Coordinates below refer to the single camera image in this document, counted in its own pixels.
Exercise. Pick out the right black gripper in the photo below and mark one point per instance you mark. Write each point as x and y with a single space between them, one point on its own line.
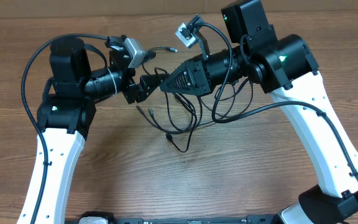
194 73

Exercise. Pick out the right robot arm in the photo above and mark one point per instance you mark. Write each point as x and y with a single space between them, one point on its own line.
286 70

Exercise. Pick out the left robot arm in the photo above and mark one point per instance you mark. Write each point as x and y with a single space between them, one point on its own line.
68 106

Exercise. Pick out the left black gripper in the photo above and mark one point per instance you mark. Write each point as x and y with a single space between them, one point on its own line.
141 92

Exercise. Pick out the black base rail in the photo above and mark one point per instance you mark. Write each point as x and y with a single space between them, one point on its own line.
249 219

